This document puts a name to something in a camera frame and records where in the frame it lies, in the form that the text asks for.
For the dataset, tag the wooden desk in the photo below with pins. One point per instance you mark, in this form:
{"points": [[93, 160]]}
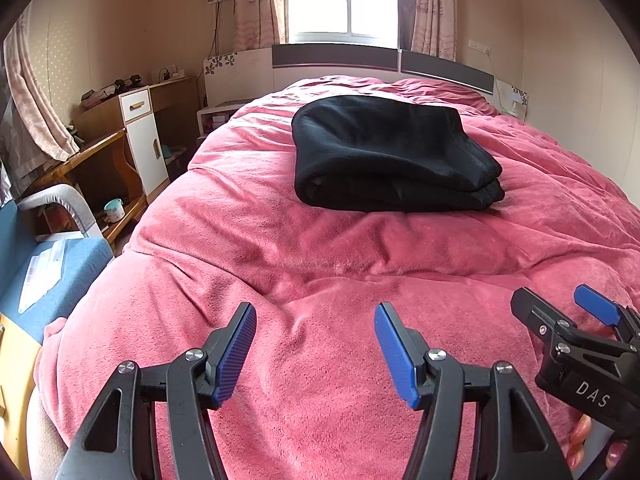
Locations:
{"points": [[175, 105]]}

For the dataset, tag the white floral headboard panel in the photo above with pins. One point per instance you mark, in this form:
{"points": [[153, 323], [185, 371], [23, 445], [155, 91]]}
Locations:
{"points": [[237, 72]]}

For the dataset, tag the blue sofa with grey armrest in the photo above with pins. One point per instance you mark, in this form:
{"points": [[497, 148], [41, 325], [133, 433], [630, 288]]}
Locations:
{"points": [[75, 260]]}

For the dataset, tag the dark grey headboard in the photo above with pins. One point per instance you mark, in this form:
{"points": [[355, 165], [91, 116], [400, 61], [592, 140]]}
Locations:
{"points": [[380, 62]]}

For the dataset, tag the white cabinet with drawer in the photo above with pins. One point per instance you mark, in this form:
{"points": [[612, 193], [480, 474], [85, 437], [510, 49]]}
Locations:
{"points": [[147, 150]]}

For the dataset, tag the person's right hand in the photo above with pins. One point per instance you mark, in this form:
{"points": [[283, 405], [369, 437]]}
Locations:
{"points": [[580, 440]]}

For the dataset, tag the clear plastic bag with paper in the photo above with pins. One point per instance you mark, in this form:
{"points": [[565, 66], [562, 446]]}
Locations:
{"points": [[42, 275]]}

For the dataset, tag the white nightstand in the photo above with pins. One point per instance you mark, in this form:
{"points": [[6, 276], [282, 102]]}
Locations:
{"points": [[220, 115]]}

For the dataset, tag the small white floral panel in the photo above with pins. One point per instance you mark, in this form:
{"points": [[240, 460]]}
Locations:
{"points": [[512, 97]]}

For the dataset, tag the black pants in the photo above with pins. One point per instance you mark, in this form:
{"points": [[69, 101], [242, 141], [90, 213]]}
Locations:
{"points": [[390, 155]]}

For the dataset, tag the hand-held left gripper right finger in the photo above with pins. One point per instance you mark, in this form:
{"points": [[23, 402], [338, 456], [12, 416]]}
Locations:
{"points": [[395, 355]]}

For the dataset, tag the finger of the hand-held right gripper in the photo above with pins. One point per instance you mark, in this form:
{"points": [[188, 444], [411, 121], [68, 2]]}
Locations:
{"points": [[537, 312], [597, 307]]}

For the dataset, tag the white pot with teal lid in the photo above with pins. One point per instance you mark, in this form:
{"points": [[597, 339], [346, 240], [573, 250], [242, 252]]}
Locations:
{"points": [[114, 210]]}

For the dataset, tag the grey hanging cloth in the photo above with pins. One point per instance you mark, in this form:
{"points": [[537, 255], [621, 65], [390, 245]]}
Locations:
{"points": [[12, 150]]}

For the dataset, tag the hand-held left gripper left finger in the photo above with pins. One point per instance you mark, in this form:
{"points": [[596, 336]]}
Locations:
{"points": [[235, 355]]}

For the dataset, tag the pink fleece blanket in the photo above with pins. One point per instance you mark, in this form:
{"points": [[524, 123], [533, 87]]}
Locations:
{"points": [[325, 270]]}

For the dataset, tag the pink patterned curtain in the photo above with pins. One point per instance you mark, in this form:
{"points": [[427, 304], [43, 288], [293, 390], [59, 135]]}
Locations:
{"points": [[40, 100], [260, 5], [430, 10]]}

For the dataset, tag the yellow cushion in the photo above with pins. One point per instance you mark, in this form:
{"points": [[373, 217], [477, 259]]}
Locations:
{"points": [[17, 385]]}

